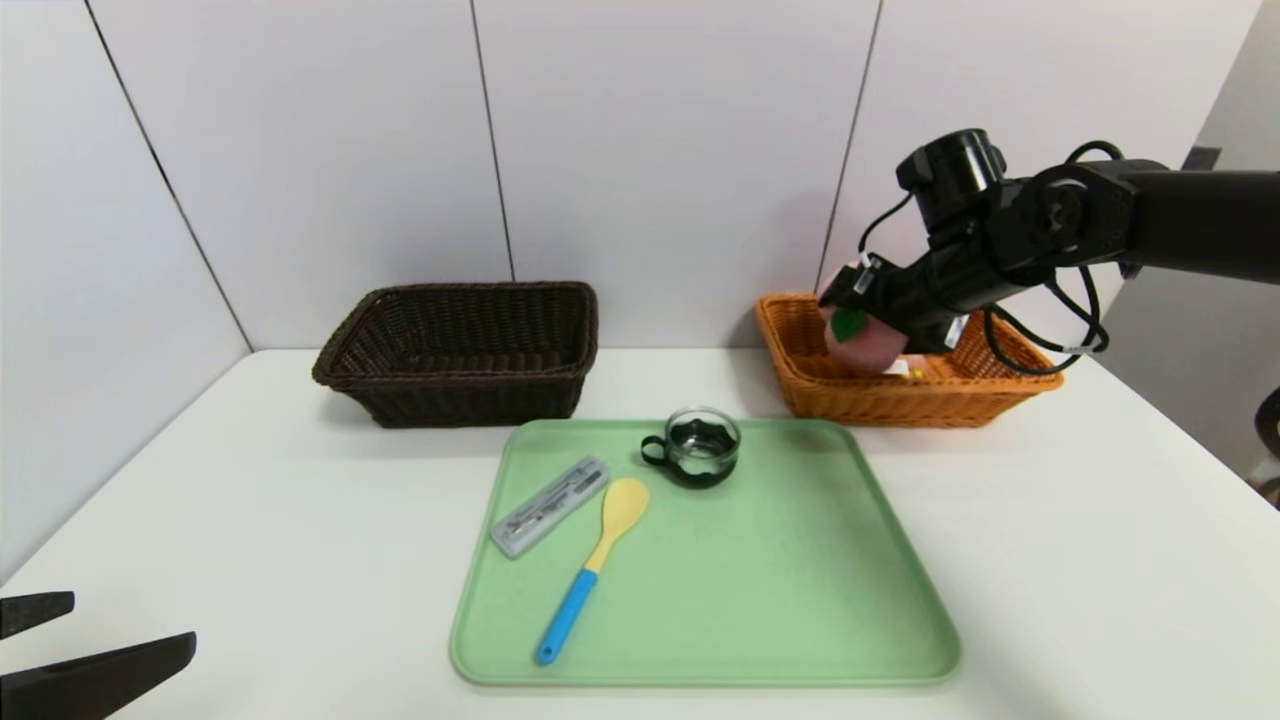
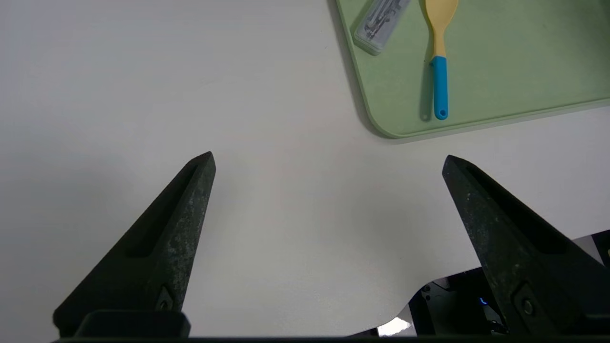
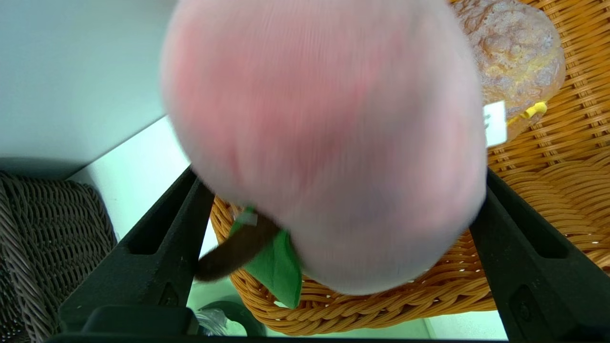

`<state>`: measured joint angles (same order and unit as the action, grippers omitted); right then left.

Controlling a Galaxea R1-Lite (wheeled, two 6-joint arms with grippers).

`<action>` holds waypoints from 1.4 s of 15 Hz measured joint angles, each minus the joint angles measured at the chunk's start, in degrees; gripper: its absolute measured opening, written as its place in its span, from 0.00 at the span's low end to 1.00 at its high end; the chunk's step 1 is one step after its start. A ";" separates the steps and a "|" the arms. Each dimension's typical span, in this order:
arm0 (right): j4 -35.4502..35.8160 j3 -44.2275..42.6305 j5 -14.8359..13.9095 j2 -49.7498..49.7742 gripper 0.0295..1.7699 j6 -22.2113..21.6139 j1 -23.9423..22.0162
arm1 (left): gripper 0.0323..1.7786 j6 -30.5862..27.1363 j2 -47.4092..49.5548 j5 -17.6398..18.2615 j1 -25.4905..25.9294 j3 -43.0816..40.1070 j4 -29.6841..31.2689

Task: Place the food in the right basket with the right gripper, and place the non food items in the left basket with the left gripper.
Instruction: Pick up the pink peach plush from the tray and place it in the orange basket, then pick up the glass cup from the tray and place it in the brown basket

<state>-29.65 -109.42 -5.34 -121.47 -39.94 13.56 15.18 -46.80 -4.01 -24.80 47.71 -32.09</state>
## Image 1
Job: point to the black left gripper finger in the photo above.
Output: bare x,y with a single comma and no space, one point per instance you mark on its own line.
30,612
90,680

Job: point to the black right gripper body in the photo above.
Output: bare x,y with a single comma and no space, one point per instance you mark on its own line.
864,281

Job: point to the pink plush peach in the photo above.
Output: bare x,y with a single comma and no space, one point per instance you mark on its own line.
870,350

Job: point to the glass cup with black holder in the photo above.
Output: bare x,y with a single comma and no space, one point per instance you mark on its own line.
700,472

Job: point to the clear plastic compass case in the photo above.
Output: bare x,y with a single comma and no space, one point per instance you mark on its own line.
550,505

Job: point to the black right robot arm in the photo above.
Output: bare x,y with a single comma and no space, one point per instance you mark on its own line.
1200,225

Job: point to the orange wicker basket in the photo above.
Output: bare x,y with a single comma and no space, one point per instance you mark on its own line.
880,405

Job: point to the dark brown wicker basket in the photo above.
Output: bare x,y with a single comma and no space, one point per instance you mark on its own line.
450,400

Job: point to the light green plastic tray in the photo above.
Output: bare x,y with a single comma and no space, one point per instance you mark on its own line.
720,620

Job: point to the black wall fixture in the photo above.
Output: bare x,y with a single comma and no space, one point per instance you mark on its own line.
1205,157

